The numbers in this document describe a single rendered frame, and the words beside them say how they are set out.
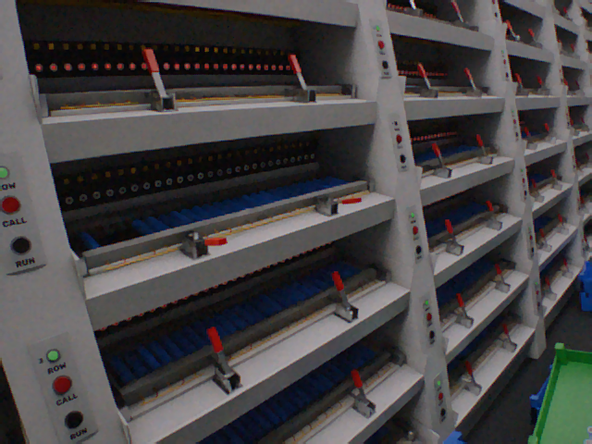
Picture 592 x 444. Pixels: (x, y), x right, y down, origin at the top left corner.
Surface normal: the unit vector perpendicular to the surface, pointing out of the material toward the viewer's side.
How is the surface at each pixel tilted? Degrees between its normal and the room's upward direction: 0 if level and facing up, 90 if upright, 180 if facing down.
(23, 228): 90
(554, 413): 28
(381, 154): 90
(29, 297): 90
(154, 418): 20
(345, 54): 90
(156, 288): 110
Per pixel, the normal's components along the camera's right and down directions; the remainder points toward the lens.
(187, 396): 0.04, -0.93
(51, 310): 0.65, -0.05
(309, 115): 0.68, 0.29
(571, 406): -0.51, -0.76
